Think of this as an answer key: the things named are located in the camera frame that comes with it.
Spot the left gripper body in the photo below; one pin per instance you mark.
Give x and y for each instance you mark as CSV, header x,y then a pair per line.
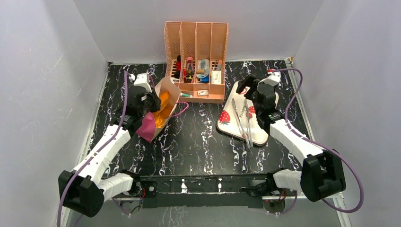
x,y
152,105

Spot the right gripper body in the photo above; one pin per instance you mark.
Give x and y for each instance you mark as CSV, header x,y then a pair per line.
x,y
248,86

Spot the paper cake bag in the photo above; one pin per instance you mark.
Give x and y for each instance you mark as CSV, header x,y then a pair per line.
x,y
148,130

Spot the strawberry print tray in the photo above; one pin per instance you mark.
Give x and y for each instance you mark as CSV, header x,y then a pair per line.
x,y
238,119

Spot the orange plastic file organizer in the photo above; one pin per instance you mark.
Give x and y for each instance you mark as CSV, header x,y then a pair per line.
x,y
200,40

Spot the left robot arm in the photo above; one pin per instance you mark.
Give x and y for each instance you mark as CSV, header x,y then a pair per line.
x,y
117,134

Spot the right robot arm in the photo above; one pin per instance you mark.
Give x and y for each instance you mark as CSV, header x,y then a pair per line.
x,y
322,173

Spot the fake orange bread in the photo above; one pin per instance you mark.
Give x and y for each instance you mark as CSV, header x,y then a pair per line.
x,y
165,109

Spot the white label box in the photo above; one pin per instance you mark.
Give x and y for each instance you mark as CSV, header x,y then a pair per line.
x,y
216,77

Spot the green marker pen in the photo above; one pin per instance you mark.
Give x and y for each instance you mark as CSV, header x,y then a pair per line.
x,y
183,94

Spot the blue tape dispenser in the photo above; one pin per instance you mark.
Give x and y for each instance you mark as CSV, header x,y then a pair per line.
x,y
202,71

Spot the small white card box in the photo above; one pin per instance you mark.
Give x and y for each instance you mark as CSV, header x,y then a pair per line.
x,y
203,92

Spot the pink capped tube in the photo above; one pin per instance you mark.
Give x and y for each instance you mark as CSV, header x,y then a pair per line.
x,y
189,70

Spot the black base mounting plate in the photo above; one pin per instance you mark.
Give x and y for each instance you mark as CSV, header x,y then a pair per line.
x,y
203,189

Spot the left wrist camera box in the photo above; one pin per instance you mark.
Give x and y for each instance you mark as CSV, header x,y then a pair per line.
x,y
141,80

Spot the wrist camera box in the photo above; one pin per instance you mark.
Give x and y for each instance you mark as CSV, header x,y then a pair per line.
x,y
273,78
141,80

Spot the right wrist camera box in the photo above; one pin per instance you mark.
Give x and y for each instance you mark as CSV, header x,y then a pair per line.
x,y
273,78

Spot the aluminium frame rail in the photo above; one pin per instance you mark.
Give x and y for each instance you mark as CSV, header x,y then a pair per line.
x,y
85,196

